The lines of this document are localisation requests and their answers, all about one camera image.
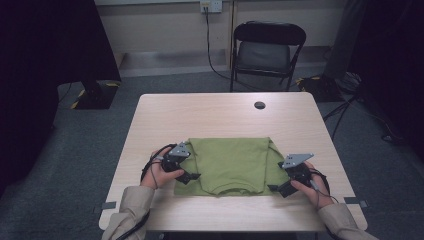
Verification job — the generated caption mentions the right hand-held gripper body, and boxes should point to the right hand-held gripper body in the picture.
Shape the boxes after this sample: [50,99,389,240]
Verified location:
[281,152,315,187]

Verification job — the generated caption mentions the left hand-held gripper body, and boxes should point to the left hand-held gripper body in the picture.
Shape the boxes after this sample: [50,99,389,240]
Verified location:
[161,141,192,174]

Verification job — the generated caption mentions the green long-sleeved shirt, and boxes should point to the green long-sleeved shirt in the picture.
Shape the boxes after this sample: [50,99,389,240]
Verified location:
[173,137,290,198]

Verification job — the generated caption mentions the person's left hand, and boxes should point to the person's left hand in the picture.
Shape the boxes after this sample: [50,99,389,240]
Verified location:
[139,148,185,190]

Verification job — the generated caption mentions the person's right hand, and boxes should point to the person's right hand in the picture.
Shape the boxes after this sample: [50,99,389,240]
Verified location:
[290,162,334,211]

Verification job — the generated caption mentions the black stand legs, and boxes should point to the black stand legs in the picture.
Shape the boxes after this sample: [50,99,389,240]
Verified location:
[322,94,363,141]

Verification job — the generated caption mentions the black striped stand base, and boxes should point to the black striped stand base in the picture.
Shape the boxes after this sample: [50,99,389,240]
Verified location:
[297,75,344,103]
[70,79,122,111]

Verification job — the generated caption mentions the grey curtain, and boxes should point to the grey curtain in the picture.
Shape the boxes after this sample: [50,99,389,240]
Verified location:
[322,0,366,80]

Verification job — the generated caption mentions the black folding chair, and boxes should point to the black folding chair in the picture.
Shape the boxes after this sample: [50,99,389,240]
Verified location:
[229,20,308,93]

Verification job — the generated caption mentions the black curtain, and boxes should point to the black curtain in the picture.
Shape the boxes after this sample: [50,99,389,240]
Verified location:
[346,0,424,161]
[0,0,122,198]

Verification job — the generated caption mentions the right hand-held gripper cable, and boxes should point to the right hand-held gripper cable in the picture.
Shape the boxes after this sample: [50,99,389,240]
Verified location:
[308,168,339,206]

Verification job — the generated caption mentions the coiled floor cables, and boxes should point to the coiled floor cables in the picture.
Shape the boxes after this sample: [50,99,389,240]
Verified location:
[341,71,363,95]

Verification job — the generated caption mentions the black wall socket cable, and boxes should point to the black wall socket cable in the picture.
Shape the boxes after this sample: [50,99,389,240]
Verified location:
[203,6,254,93]

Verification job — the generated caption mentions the white wall socket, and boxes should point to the white wall socket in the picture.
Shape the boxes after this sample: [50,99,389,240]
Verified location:
[199,0,223,14]

